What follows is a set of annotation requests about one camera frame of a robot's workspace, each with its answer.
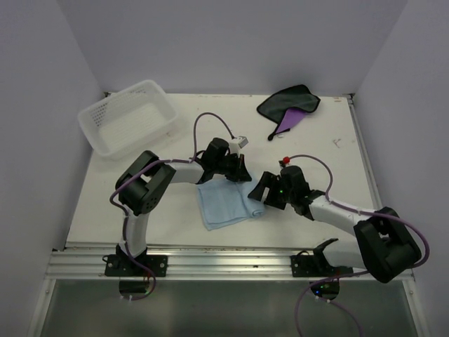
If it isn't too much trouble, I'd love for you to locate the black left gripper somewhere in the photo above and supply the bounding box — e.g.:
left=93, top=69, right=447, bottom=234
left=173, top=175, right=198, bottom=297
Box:
left=213, top=152, right=251, bottom=182

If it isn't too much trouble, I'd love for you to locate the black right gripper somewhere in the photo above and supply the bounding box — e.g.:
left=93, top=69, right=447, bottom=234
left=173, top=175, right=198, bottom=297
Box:
left=248, top=171, right=295, bottom=211

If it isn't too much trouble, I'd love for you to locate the light blue towel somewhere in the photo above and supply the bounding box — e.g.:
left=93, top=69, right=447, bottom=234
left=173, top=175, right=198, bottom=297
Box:
left=197, top=178, right=265, bottom=231

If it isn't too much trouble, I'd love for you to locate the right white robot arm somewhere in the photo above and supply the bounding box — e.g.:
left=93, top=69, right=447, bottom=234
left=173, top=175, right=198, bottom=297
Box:
left=248, top=166, right=422, bottom=283

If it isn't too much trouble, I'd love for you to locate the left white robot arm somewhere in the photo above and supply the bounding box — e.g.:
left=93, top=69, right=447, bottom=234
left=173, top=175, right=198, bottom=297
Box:
left=110, top=136, right=251, bottom=276

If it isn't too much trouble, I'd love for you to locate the dark grey purple cloth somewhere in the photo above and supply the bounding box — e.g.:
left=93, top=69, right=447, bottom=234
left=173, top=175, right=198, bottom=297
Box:
left=256, top=84, right=321, bottom=141

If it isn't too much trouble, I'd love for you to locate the white perforated plastic basket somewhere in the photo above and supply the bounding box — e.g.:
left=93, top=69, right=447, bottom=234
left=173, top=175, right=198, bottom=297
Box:
left=78, top=80, right=179, bottom=160

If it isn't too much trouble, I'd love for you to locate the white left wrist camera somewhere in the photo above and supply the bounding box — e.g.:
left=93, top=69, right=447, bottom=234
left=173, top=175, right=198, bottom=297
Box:
left=229, top=136, right=248, bottom=154

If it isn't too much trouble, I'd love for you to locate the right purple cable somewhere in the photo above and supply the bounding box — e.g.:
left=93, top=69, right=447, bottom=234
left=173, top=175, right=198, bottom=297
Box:
left=289, top=153, right=431, bottom=337

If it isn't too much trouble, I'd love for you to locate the purple cable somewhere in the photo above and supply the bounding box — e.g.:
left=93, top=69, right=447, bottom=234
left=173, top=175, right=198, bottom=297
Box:
left=289, top=153, right=431, bottom=337
left=110, top=112, right=239, bottom=299

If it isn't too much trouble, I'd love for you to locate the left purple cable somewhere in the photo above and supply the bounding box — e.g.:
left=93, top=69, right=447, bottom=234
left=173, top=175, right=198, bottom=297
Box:
left=110, top=112, right=239, bottom=299

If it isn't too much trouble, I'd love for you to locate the aluminium mounting rail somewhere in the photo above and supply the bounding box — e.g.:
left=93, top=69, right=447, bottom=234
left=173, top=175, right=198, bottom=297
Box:
left=45, top=245, right=415, bottom=282

